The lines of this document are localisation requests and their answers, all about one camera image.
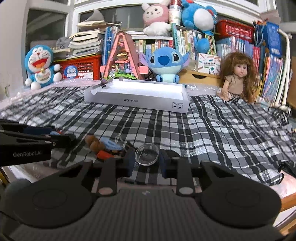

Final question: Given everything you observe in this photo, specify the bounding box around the blue Stitch plush toy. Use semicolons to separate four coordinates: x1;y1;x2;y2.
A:
139;47;190;84

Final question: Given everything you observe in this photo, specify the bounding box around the blue white plush toy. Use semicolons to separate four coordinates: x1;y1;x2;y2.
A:
181;1;217;36

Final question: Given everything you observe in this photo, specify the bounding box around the blue paper bag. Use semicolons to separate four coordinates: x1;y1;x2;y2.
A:
253;21;281;57

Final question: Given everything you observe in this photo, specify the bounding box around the brown walnut back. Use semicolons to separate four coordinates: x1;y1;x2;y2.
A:
84;135;98;146

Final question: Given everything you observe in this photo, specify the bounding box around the black binder clip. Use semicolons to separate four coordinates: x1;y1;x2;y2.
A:
101;78;113;89
114;135;136;157

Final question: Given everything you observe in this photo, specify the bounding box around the red plastic basket left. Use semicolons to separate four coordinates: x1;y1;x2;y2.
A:
53;55;101;80

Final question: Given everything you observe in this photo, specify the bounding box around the brown walnut front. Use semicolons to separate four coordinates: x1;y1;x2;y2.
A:
89;141;105;154

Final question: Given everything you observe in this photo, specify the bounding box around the Doraemon plush toy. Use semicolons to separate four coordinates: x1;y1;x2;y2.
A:
24;45;62;90

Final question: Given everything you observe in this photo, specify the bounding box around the white label printer box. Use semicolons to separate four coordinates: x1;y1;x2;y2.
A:
197;53;221;75

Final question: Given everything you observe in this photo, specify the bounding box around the red plastic basket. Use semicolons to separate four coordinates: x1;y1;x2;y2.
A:
215;19;254;43
53;55;101;80

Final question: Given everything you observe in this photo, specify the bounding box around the pink triangular miniature house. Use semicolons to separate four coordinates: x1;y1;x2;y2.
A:
100;31;149;80

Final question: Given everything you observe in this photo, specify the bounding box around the wooden drawer box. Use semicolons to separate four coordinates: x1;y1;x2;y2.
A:
179;69;221;87

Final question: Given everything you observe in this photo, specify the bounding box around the red plastic piece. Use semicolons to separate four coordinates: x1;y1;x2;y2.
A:
96;150;114;161

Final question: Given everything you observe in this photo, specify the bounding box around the red plastic basket right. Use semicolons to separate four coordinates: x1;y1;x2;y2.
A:
215;19;254;43

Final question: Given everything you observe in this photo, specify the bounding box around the paper cup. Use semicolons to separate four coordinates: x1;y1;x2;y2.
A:
169;5;182;25

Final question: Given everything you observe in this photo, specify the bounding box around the brown walnut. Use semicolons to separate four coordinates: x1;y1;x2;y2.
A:
89;141;105;154
84;135;98;146

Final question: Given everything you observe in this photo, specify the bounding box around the stack of books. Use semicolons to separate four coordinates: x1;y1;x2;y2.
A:
66;20;121;59

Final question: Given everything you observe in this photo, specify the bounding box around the blue plastic clip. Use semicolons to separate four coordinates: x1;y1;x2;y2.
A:
99;137;123;151

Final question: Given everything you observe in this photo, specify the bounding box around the black binder clip on box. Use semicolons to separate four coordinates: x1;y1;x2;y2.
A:
101;78;113;89

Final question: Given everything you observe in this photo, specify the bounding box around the white cardboard box tray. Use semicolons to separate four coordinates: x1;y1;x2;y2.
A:
84;79;190;114

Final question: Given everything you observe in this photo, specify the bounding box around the pink bunny plush toy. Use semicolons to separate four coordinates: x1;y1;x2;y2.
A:
142;1;171;37

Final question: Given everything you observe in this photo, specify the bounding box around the black white plaid cloth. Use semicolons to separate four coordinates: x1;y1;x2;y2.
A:
1;87;295;186

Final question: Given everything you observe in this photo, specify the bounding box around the brown haired baby doll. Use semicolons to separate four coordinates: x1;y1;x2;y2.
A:
216;52;258;103

